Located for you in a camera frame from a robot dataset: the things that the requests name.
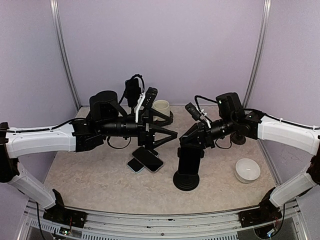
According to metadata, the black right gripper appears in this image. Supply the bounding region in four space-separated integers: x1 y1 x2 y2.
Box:
180 114 236 149

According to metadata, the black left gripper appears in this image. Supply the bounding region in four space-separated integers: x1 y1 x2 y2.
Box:
99 107 178 150

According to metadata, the black phone crossing stack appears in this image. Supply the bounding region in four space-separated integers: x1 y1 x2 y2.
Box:
177 147 203 176

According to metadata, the short black phone stand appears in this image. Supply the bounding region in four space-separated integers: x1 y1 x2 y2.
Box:
173 149 204 192

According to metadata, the black plate phone stand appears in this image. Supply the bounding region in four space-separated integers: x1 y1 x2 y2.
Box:
230 132 246 145

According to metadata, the light blue bottom phone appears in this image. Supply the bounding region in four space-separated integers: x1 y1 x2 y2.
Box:
127 158 145 174

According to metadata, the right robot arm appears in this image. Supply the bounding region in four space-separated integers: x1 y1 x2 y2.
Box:
173 92 320 227

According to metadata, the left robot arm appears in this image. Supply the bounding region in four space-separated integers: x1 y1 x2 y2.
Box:
0 87 178 226

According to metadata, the red round coaster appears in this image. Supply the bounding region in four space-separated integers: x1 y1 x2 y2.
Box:
154 111 174 126

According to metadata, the white ceramic mug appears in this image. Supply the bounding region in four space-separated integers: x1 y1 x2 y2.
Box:
152 99 170 117

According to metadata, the white bowl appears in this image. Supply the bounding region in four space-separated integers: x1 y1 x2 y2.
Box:
235 158 261 184

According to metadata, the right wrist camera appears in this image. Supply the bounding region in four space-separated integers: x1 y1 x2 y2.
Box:
185 102 212 128

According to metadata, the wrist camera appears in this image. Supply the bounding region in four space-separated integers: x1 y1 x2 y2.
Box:
185 102 212 128
135 87 158 123

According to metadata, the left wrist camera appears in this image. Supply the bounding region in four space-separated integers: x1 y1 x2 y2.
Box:
135 87 158 123

